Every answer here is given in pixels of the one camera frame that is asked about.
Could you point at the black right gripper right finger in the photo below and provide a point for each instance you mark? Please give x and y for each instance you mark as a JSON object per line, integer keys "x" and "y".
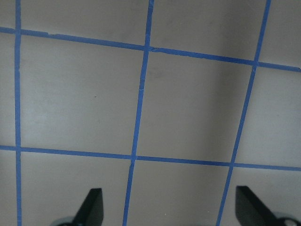
{"x": 251, "y": 211}

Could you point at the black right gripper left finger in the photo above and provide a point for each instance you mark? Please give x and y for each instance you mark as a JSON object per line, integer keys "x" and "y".
{"x": 91, "y": 212}

